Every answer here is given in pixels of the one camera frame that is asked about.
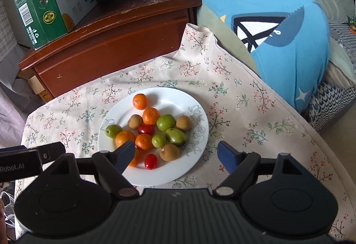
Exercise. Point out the clear plastic bag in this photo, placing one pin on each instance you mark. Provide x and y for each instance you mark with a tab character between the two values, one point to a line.
7	196

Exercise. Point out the person's left forearm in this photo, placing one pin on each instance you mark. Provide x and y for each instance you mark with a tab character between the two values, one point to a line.
1	216

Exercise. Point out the blue plush pillow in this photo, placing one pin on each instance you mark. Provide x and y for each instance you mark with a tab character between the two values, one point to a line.
278	52

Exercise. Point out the purple checked cloth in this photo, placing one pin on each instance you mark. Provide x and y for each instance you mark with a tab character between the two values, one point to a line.
14	110

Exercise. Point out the white plate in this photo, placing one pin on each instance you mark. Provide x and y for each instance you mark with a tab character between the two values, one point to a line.
178	171

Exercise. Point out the green jujube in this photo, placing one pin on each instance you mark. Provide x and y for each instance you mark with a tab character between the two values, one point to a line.
175	136
113	130
158	140
166	122

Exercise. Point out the large orange mandarin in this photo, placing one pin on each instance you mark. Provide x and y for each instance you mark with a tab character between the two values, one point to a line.
151	115

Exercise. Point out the green milk carton box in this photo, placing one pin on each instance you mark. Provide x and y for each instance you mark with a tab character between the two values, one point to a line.
41	10

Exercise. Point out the red cherry tomato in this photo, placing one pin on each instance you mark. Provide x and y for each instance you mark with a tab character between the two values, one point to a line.
146	129
150	162

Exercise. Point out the brown longan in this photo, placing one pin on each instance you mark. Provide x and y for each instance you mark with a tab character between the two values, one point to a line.
183	123
134	122
169	152

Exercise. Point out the cardboard box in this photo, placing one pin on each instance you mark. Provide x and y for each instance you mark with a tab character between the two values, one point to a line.
36	84

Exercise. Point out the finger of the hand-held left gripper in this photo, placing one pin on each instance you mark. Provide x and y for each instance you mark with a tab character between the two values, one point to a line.
52	152

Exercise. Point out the brown wooden nightstand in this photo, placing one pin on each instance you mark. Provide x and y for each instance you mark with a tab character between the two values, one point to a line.
111	46

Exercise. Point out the grey knit blanket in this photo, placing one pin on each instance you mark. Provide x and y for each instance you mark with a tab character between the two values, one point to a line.
343	38

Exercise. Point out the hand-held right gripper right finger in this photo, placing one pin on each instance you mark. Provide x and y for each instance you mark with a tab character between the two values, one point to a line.
228	157

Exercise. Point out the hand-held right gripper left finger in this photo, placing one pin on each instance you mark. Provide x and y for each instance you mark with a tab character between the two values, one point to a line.
125	156

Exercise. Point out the sage green bed sheet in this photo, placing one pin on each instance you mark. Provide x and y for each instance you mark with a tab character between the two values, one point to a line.
222	38

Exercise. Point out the floral tablecloth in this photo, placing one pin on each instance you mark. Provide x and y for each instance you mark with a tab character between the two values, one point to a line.
236	110

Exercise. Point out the blue white patterned cloth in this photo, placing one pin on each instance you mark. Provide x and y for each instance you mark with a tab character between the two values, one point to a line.
331	105

